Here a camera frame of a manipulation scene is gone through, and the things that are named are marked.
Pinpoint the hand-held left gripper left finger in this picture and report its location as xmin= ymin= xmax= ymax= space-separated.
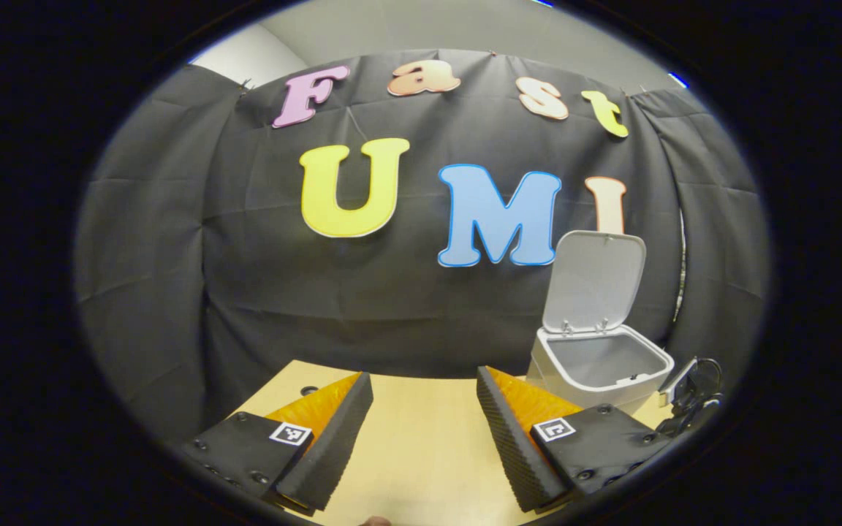
xmin=176 ymin=371 xmax=376 ymax=518

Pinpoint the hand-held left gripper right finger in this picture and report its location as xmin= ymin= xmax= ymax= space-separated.
xmin=475 ymin=366 xmax=674 ymax=514

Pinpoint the white desktop garbage bin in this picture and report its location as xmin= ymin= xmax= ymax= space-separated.
xmin=526 ymin=230 xmax=675 ymax=416

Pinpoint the wooden desktop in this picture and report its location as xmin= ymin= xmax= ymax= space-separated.
xmin=227 ymin=358 xmax=674 ymax=526

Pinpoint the black backdrop cloth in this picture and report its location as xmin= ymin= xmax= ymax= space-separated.
xmin=74 ymin=47 xmax=771 ymax=446

